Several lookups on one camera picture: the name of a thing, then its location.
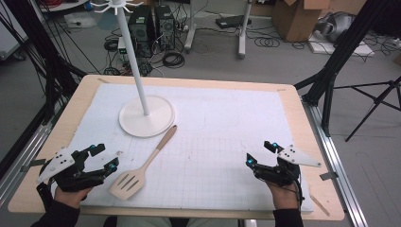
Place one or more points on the person's left hand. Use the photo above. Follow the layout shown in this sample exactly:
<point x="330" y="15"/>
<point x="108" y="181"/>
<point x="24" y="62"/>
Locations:
<point x="71" y="198"/>

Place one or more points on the grey metal clip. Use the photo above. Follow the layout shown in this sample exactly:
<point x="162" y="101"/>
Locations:
<point x="33" y="164"/>
<point x="328" y="176"/>

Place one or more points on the black metal frame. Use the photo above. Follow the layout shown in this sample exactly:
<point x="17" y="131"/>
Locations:
<point x="334" y="60"/>
<point x="50" y="66"/>

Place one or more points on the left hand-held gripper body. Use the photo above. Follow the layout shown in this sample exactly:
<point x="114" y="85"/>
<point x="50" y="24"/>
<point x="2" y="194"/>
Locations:
<point x="56" y="162"/>

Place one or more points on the aluminium rail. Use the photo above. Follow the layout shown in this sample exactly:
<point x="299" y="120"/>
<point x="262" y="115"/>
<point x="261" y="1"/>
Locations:
<point x="337" y="164"/>
<point x="22" y="157"/>

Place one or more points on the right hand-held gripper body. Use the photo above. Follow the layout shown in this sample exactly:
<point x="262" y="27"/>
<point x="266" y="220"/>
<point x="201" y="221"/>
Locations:
<point x="283" y="173"/>

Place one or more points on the white foam board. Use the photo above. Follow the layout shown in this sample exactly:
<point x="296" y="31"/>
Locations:
<point x="346" y="48"/>

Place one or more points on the white grid mat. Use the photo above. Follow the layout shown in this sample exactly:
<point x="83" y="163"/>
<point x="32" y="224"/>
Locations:
<point x="205" y="151"/>

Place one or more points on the grey rounded device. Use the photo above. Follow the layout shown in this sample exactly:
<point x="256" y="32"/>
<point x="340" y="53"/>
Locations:
<point x="334" y="26"/>

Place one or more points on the black computer tower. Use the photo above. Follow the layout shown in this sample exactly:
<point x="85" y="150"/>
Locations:
<point x="141" y="30"/>
<point x="165" y="26"/>

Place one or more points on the small white power box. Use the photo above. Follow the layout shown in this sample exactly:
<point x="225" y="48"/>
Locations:
<point x="122" y="45"/>

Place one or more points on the wooden slotted spatula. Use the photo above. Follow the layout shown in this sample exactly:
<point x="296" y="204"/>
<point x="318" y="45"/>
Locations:
<point x="132" y="181"/>

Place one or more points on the black tripod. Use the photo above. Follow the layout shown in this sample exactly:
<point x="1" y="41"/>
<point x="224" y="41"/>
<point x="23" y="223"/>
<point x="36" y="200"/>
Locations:
<point x="376" y="101"/>

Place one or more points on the white cabinet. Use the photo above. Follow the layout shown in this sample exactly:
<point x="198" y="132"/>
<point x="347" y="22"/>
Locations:
<point x="11" y="34"/>

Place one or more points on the person's right hand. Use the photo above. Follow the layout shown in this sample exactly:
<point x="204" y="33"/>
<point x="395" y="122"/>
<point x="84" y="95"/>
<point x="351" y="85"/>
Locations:
<point x="285" y="197"/>

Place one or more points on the white stand frame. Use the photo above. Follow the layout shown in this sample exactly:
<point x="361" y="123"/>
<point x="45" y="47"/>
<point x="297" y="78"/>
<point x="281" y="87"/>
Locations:
<point x="242" y="34"/>

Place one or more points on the thin wooden stick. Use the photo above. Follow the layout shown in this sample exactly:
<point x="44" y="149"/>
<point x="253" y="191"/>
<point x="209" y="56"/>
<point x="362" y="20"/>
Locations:
<point x="320" y="205"/>

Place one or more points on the white hook stand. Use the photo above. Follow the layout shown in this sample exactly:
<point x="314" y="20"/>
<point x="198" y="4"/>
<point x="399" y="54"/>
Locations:
<point x="146" y="121"/>

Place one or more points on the flat black device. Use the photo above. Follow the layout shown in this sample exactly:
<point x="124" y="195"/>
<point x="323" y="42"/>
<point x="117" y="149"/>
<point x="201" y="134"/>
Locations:
<point x="231" y="21"/>

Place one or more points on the person's legs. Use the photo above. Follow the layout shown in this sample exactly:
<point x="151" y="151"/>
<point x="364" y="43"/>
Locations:
<point x="151" y="221"/>

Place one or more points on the cardboard box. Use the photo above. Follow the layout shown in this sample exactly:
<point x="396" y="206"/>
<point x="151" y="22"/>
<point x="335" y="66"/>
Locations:
<point x="296" y="19"/>

